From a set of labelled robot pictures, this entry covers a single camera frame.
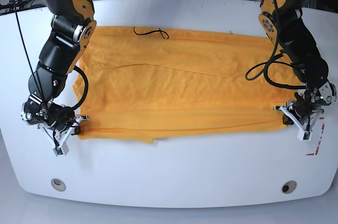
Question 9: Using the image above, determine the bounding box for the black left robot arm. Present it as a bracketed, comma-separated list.
[259, 0, 336, 124]

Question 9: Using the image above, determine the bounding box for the orange T-shirt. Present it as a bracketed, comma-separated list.
[79, 26, 294, 143]

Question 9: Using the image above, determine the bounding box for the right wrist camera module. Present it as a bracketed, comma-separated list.
[53, 143, 69, 157]

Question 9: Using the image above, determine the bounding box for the table cable grommet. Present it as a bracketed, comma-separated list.
[51, 179, 66, 192]
[281, 180, 297, 194]

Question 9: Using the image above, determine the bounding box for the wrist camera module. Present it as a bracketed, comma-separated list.
[53, 143, 69, 157]
[297, 128, 313, 142]

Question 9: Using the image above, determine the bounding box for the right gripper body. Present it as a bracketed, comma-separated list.
[37, 116, 82, 148]

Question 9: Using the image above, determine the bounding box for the red tape rectangle marking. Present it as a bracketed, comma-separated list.
[305, 120, 325, 156]

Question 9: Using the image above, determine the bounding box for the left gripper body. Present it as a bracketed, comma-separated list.
[276, 99, 324, 131]

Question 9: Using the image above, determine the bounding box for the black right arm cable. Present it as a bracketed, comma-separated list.
[65, 65, 89, 111]

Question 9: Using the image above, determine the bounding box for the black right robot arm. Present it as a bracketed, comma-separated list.
[21, 0, 97, 155]

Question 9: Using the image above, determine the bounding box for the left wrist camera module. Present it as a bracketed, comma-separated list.
[297, 128, 313, 142]

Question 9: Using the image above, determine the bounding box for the right table cable grommet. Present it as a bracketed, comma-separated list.
[281, 180, 297, 194]

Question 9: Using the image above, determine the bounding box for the left table cable grommet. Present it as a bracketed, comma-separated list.
[51, 179, 66, 192]

